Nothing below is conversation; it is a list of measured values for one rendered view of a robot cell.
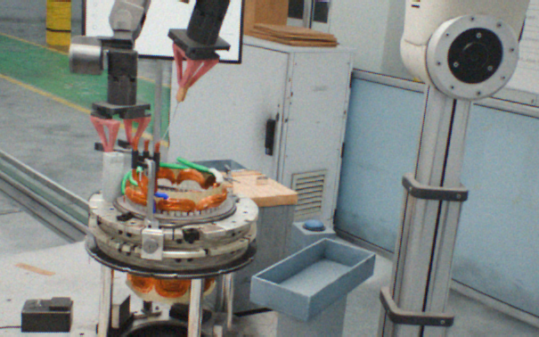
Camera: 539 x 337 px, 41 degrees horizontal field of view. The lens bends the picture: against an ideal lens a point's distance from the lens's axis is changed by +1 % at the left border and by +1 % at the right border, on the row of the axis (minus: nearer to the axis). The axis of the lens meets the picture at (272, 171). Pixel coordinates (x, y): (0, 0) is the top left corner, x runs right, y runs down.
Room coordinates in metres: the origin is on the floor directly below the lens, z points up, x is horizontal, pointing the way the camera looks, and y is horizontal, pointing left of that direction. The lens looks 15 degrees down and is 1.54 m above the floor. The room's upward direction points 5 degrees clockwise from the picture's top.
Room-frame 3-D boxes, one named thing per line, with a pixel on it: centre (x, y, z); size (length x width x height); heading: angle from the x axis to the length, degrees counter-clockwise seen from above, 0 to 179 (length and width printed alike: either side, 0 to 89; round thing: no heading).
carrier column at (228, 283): (1.38, 0.07, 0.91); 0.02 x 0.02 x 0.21
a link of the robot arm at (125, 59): (1.41, 0.31, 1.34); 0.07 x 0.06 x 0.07; 96
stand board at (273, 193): (1.60, 0.07, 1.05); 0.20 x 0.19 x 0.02; 32
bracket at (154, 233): (1.16, 0.19, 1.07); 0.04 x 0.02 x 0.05; 85
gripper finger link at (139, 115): (1.43, 0.30, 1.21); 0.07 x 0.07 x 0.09; 54
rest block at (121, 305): (1.35, 0.29, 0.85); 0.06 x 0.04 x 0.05; 169
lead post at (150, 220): (1.19, 0.20, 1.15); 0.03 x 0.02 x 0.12; 29
